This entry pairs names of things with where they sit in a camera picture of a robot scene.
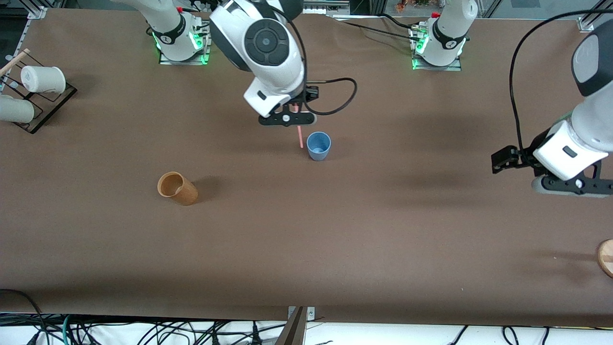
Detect blue cup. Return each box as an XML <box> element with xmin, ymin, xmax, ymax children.
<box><xmin>306</xmin><ymin>131</ymin><xmax>332</xmax><ymax>162</ymax></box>

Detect brown wooden cup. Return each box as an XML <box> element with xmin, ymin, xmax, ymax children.
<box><xmin>157</xmin><ymin>171</ymin><xmax>199</xmax><ymax>206</ymax></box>

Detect black cup rack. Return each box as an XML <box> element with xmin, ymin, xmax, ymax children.
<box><xmin>0</xmin><ymin>52</ymin><xmax>78</xmax><ymax>135</ymax></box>

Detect white cup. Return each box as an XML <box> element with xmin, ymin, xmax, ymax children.
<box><xmin>20</xmin><ymin>65</ymin><xmax>67</xmax><ymax>94</ymax></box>
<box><xmin>0</xmin><ymin>94</ymin><xmax>35</xmax><ymax>124</ymax></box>

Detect grey background device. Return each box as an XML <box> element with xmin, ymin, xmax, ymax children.
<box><xmin>303</xmin><ymin>0</ymin><xmax>332</xmax><ymax>15</ymax></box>

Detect round wooden disc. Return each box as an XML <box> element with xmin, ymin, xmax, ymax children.
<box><xmin>597</xmin><ymin>239</ymin><xmax>613</xmax><ymax>278</ymax></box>

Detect dark angled bar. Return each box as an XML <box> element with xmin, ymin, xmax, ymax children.
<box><xmin>274</xmin><ymin>307</ymin><xmax>308</xmax><ymax>345</ymax></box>

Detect wooden stick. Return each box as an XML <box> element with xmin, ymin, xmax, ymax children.
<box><xmin>0</xmin><ymin>48</ymin><xmax>31</xmax><ymax>77</ymax></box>

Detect black table cable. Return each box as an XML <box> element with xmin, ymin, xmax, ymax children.
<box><xmin>330</xmin><ymin>13</ymin><xmax>422</xmax><ymax>43</ymax></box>

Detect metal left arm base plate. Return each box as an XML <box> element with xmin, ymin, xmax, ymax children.
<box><xmin>411</xmin><ymin>24</ymin><xmax>463</xmax><ymax>72</ymax></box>

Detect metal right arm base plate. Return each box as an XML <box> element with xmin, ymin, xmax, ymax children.
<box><xmin>158</xmin><ymin>20</ymin><xmax>212</xmax><ymax>66</ymax></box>

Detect metal table bracket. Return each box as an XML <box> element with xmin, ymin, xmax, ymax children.
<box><xmin>287</xmin><ymin>306</ymin><xmax>316</xmax><ymax>345</ymax></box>

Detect black floor cable loop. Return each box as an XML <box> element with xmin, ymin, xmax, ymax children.
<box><xmin>0</xmin><ymin>288</ymin><xmax>51</xmax><ymax>345</ymax></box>

